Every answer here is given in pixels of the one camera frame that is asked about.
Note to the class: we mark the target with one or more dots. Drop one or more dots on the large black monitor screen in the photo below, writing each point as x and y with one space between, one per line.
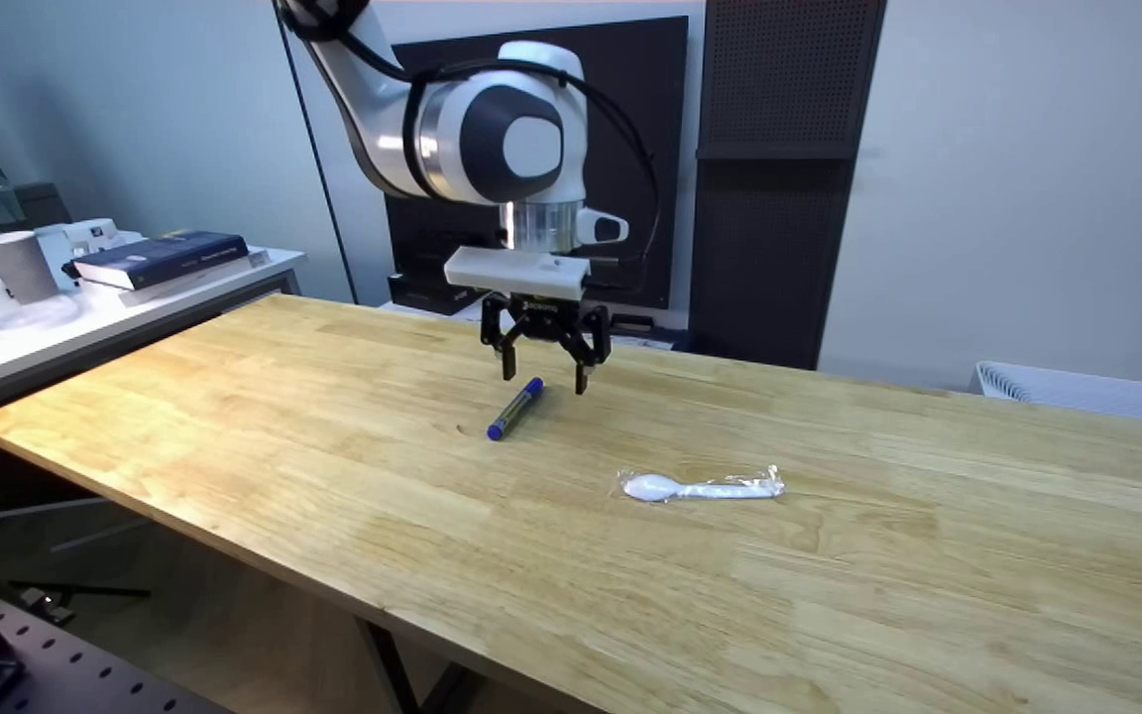
650 250

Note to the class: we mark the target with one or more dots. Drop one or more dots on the white side table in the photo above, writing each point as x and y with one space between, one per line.
58 338

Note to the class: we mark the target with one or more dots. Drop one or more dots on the blue marker pen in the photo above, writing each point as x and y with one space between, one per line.
513 416

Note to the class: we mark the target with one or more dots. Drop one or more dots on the black table leg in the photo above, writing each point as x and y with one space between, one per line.
398 668

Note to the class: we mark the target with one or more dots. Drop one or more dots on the grey wrist camera bar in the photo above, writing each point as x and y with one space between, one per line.
517 270

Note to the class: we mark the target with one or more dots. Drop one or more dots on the white cardboard package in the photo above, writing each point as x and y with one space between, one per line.
83 241

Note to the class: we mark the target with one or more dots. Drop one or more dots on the black perforated breadboard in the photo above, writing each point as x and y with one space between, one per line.
58 661

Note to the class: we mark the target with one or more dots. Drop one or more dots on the dark blue book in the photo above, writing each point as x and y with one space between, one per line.
161 257

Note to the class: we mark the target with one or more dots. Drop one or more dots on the tall dark panel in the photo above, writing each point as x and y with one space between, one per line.
769 201

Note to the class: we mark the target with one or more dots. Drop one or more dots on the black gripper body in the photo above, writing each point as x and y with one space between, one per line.
545 319

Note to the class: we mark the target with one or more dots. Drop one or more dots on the white disposable plastic spoon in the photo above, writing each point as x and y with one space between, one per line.
657 488

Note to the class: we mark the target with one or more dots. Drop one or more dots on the grey paper cup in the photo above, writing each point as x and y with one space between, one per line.
16 262

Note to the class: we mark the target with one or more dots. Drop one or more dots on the black box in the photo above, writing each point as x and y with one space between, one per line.
431 297

